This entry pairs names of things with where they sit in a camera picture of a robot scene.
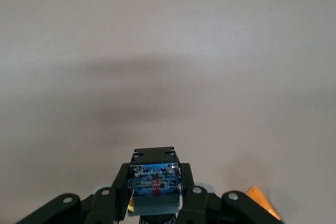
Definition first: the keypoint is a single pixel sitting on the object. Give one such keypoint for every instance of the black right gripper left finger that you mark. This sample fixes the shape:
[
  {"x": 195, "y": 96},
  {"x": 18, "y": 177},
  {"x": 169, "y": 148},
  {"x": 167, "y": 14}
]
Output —
[{"x": 105, "y": 203}]

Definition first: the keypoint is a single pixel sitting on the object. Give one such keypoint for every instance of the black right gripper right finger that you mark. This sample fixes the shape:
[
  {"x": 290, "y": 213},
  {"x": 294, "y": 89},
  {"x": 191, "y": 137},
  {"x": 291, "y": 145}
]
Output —
[{"x": 204, "y": 205}]

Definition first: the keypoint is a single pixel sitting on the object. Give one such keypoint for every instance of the orange push button blue body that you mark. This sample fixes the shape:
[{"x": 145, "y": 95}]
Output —
[{"x": 155, "y": 182}]

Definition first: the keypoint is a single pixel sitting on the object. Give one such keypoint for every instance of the orange block with black corner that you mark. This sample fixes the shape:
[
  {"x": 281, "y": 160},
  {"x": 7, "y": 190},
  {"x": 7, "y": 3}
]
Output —
[{"x": 262, "y": 203}]

